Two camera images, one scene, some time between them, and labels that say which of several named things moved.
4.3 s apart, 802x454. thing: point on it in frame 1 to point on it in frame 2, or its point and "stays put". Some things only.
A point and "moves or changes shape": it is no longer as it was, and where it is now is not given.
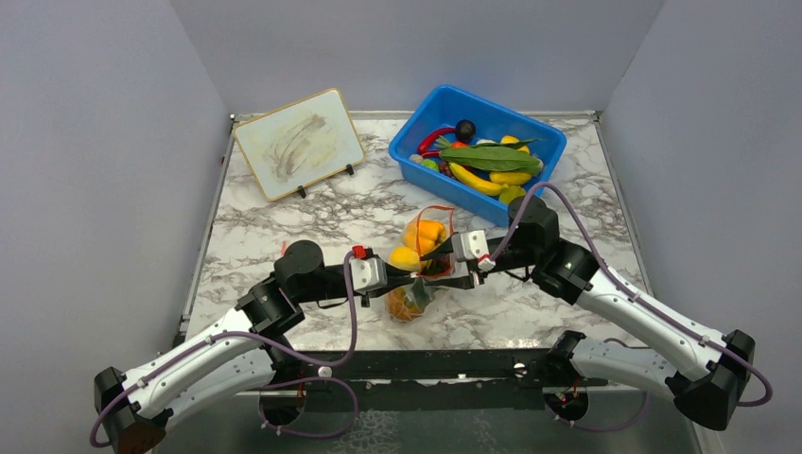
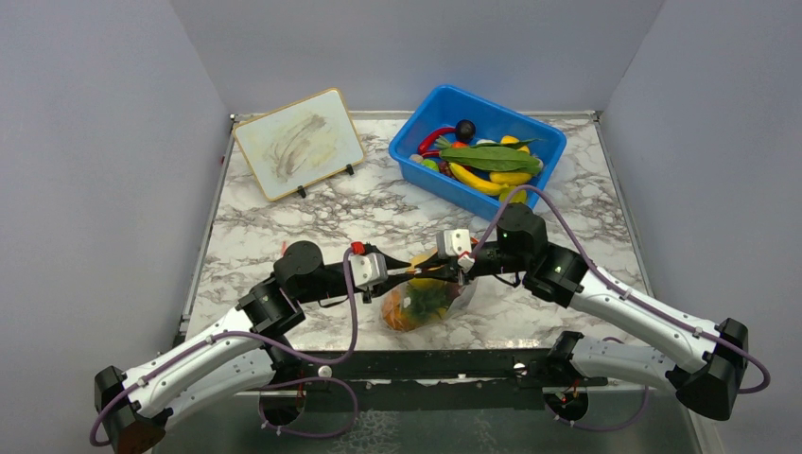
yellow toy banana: x=476 y=184 stays put
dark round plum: x=465 y=130 stays put
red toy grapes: x=444 y=167 stays put
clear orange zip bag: x=427 y=227 to x=423 y=302
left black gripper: x=395 y=279 stays put
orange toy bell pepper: x=423 y=235 moves or changes shape
